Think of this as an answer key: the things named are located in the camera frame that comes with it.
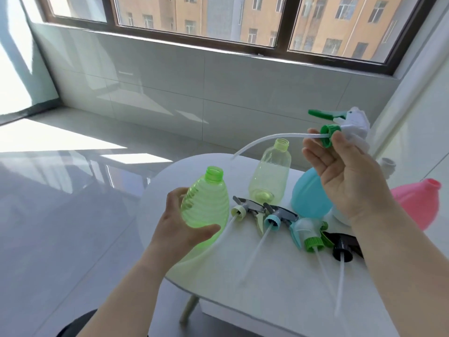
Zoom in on pale yellow clear bottle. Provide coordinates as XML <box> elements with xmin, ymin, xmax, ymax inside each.
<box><xmin>248</xmin><ymin>138</ymin><xmax>292</xmax><ymax>205</ymax></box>

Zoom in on orange building outside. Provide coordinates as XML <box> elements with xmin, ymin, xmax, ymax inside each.
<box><xmin>115</xmin><ymin>0</ymin><xmax>434</xmax><ymax>64</ymax></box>

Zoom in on white spray head green trigger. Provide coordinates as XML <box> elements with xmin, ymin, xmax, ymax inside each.
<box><xmin>232</xmin><ymin>106</ymin><xmax>372</xmax><ymax>160</ymax></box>

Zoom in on wooden table leg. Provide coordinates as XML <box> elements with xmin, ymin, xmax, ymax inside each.
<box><xmin>179</xmin><ymin>295</ymin><xmax>199</xmax><ymax>325</ymax></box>

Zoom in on teal blue round bottle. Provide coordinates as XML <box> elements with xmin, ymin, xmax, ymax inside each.
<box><xmin>291</xmin><ymin>167</ymin><xmax>334</xmax><ymax>219</ymax></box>

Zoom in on grey spray head yellow cap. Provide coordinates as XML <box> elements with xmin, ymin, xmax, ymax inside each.
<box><xmin>205</xmin><ymin>196</ymin><xmax>268</xmax><ymax>258</ymax></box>

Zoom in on black spray head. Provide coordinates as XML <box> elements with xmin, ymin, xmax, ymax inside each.
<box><xmin>322</xmin><ymin>232</ymin><xmax>366</xmax><ymax>317</ymax></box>

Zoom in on person's left forearm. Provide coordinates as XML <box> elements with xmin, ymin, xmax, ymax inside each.
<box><xmin>76</xmin><ymin>247</ymin><xmax>177</xmax><ymax>337</ymax></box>

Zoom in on person's right forearm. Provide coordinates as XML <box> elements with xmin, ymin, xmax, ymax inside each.
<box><xmin>349</xmin><ymin>194</ymin><xmax>449</xmax><ymax>337</ymax></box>

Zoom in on person's left hand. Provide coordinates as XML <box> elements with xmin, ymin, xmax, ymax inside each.
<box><xmin>147</xmin><ymin>187</ymin><xmax>221</xmax><ymax>275</ymax></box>

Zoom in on person's dark trousers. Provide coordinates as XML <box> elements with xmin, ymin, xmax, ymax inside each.
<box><xmin>55</xmin><ymin>308</ymin><xmax>99</xmax><ymax>337</ymax></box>

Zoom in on dark window frame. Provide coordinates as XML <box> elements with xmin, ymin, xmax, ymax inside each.
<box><xmin>38</xmin><ymin>0</ymin><xmax>443</xmax><ymax>76</ymax></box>

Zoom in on teal spray head green cap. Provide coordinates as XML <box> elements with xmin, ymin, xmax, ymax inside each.
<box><xmin>289</xmin><ymin>217</ymin><xmax>339</xmax><ymax>299</ymax></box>

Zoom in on white plastic bottle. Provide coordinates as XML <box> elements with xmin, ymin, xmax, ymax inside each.
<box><xmin>330</xmin><ymin>157</ymin><xmax>397</xmax><ymax>226</ymax></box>

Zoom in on pink plastic bottle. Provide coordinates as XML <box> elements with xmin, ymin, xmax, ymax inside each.
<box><xmin>390</xmin><ymin>178</ymin><xmax>442</xmax><ymax>231</ymax></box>

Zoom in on grey spray head blue cap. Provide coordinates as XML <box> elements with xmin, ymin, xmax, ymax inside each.
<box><xmin>238</xmin><ymin>203</ymin><xmax>299</xmax><ymax>287</ymax></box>

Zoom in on green ribbed plastic bottle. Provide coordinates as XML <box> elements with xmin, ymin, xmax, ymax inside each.
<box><xmin>180</xmin><ymin>166</ymin><xmax>231</xmax><ymax>251</ymax></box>

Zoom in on person's right hand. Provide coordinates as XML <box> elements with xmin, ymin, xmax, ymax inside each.
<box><xmin>302</xmin><ymin>128</ymin><xmax>393</xmax><ymax>222</ymax></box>

